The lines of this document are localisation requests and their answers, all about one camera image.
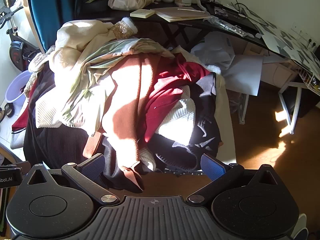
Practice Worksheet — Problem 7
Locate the crumpled clear plastic wrap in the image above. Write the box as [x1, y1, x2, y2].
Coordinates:
[204, 15, 262, 39]

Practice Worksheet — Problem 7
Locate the brown notebook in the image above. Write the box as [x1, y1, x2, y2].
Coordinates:
[151, 6, 213, 22]

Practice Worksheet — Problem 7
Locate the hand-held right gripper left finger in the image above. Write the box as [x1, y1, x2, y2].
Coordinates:
[22, 153, 120, 205]

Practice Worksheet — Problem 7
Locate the cream ribbed knit garment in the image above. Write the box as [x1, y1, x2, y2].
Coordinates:
[35, 95, 83, 128]

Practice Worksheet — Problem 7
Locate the dark red garment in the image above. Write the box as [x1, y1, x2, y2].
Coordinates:
[144, 52, 215, 143]

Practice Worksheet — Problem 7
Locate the white wire basket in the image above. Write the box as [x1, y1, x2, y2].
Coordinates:
[299, 67, 320, 90]

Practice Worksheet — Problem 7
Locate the blue curtain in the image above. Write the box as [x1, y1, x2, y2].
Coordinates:
[26, 0, 83, 54]

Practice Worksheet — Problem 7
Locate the geometric patterned tablecloth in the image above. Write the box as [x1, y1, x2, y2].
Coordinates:
[250, 5, 320, 73]

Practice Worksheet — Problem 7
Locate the red knit sweater grey hem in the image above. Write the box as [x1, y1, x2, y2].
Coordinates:
[11, 87, 35, 149]

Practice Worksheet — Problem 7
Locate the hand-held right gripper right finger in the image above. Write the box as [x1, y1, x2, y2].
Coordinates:
[185, 153, 282, 205]

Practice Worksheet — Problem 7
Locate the white ribbed knit sweater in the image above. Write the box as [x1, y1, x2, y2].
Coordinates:
[155, 99, 197, 147]

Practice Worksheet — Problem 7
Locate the white metal table frame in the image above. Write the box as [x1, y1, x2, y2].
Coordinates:
[236, 40, 308, 134]

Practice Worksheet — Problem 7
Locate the black desk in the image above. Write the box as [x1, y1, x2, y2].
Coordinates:
[75, 0, 278, 53]

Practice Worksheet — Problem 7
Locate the black exercise bike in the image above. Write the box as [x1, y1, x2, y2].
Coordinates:
[0, 0, 40, 73]

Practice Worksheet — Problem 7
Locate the cream fleece sequin-cuffed garment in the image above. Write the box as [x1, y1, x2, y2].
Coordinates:
[28, 17, 138, 80]

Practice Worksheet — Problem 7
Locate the white plastic bag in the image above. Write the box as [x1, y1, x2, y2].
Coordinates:
[191, 34, 235, 68]

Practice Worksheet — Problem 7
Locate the navy garment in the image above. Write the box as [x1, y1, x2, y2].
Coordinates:
[150, 72, 223, 173]

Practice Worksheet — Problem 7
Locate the yellow sticky note pad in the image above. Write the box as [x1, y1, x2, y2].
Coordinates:
[130, 9, 155, 19]

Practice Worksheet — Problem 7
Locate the light green striped garment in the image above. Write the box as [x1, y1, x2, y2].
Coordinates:
[60, 38, 175, 133]

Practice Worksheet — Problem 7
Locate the large white paper sheet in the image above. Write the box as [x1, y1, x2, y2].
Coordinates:
[220, 55, 265, 97]

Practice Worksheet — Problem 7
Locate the purple plastic basin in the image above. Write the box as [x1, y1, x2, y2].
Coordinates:
[5, 69, 32, 103]

